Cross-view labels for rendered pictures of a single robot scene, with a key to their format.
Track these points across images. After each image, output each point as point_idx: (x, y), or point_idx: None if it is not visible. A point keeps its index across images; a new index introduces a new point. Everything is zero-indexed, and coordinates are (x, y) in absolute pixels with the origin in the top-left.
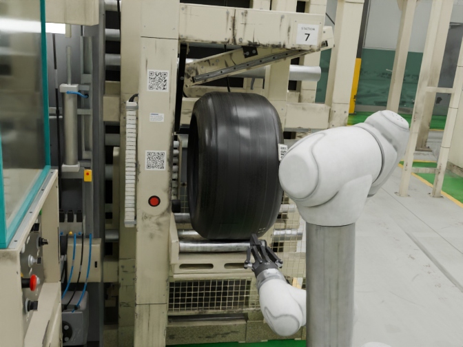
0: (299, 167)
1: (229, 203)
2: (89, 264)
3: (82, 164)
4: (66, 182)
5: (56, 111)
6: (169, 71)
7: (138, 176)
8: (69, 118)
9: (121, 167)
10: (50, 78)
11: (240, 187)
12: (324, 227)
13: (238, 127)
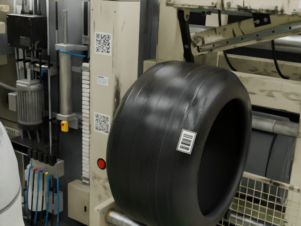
0: None
1: (121, 185)
2: (57, 205)
3: (77, 116)
4: (77, 130)
5: (56, 66)
6: (111, 34)
7: (90, 136)
8: (62, 73)
9: None
10: (69, 39)
11: (130, 170)
12: None
13: (146, 101)
